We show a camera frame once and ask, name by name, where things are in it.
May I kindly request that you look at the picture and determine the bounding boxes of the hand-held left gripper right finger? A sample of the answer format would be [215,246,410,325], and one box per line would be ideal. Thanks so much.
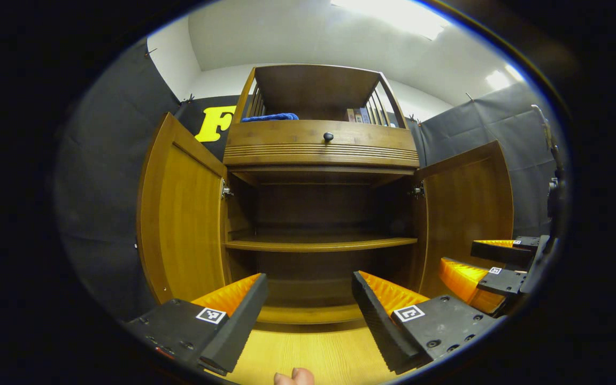
[351,270,502,375]

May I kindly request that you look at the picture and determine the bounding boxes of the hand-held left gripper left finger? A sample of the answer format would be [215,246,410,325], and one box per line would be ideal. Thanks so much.
[126,273,270,376]

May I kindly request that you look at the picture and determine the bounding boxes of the wooden shoe cabinet door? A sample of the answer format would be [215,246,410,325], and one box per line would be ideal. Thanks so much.
[414,140,515,300]
[136,112,230,306]

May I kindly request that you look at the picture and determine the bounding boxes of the wooden inner cabinet shelf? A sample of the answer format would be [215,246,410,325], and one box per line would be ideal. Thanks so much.
[225,236,419,253]

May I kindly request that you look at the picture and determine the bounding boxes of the wooden cabinet drawer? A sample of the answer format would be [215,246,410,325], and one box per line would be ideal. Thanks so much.
[223,119,420,170]

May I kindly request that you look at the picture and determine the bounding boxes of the ceiling light panel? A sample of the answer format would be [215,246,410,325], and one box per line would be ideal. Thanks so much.
[486,64,525,91]

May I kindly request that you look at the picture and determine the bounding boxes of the blue cloth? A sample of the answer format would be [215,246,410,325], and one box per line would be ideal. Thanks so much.
[241,112,299,123]

